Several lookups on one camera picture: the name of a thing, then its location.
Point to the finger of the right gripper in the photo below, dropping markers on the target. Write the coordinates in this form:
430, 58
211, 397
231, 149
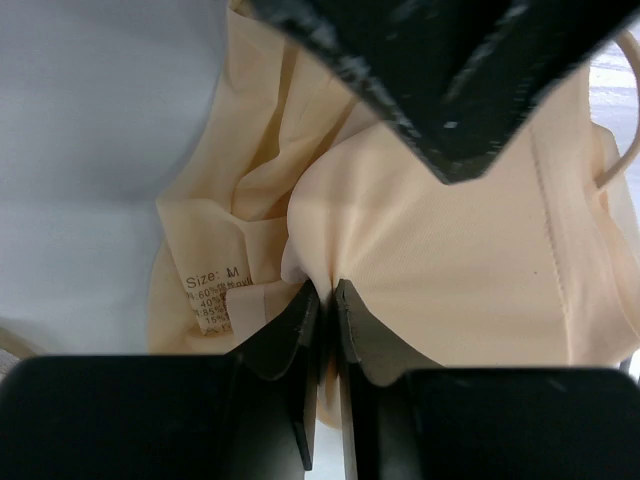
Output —
455, 80

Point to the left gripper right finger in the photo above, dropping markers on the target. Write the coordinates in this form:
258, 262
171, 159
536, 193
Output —
378, 423

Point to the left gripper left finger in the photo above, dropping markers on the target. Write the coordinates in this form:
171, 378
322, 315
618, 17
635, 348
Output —
272, 411

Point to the beige bra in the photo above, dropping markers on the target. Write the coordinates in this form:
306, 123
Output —
295, 179

